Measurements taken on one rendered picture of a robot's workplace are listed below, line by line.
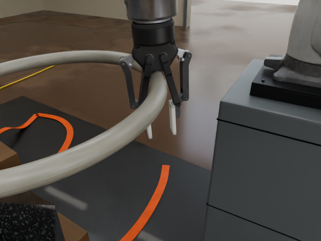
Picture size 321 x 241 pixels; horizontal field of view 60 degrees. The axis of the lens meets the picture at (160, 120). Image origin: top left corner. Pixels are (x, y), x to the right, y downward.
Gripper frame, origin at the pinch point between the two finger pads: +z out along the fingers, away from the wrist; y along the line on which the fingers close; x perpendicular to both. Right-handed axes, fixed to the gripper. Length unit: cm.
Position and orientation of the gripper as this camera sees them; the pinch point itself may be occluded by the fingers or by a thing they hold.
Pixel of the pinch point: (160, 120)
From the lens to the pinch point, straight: 57.7
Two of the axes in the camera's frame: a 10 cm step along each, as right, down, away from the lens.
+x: 1.8, 4.9, -8.5
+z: 0.7, 8.6, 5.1
